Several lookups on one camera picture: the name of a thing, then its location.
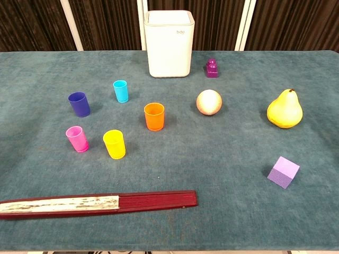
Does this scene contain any pink plastic cup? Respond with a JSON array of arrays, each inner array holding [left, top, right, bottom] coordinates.
[[65, 125, 90, 153]]

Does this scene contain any yellow plastic cup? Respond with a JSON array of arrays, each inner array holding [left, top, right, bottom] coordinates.
[[102, 129, 127, 160]]

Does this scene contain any cream peach ball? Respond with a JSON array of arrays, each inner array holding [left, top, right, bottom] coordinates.
[[196, 89, 223, 116]]

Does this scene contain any folded dark red fan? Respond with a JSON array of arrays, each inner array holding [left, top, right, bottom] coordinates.
[[0, 189, 199, 221]]

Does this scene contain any white partition post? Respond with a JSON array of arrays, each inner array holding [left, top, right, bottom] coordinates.
[[59, 0, 84, 51], [234, 0, 257, 51], [136, 0, 149, 51]]

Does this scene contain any purple toy brick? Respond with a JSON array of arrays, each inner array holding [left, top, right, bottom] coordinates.
[[206, 58, 220, 79]]

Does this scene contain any orange plastic cup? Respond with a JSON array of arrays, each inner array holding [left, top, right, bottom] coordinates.
[[144, 102, 166, 132]]

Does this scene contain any lilac foam cube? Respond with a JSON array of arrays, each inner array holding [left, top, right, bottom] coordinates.
[[266, 156, 301, 189]]

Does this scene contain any white plastic waste bin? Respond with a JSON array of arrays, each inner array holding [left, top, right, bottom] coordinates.
[[144, 10, 196, 79]]

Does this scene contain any dark blue plastic cup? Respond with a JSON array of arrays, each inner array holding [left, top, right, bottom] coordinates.
[[68, 91, 91, 118]]

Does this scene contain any yellow toy pear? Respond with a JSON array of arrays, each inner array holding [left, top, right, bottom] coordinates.
[[266, 88, 304, 129]]

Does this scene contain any teal table cloth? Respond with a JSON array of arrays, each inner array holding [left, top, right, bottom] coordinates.
[[0, 50, 339, 252]]

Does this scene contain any cyan plastic cup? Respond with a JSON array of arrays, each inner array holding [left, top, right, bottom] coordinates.
[[112, 80, 130, 104]]

